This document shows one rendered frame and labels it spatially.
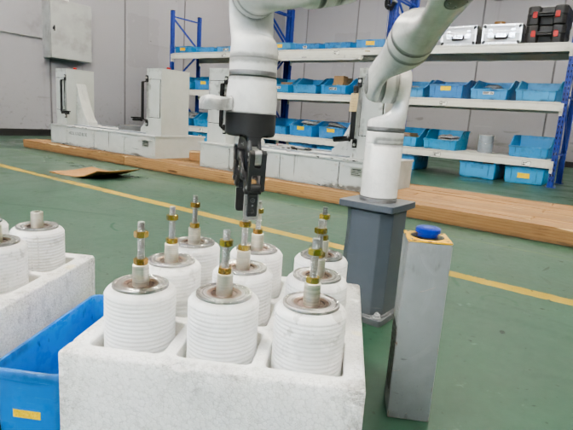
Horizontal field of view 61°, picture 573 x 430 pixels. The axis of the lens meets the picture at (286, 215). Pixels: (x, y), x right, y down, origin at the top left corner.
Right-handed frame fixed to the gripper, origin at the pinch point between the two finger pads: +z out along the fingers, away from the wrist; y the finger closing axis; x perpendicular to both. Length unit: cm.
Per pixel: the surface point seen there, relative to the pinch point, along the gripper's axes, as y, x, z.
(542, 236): 106, -163, 33
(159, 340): -10.2, 12.9, 16.6
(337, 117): 892, -365, -19
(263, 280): -3.8, -2.4, 10.7
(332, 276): -6.0, -12.9, 9.7
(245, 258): -0.9, -0.2, 8.2
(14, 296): 9.6, 34.9, 17.1
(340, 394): -24.4, -7.6, 17.9
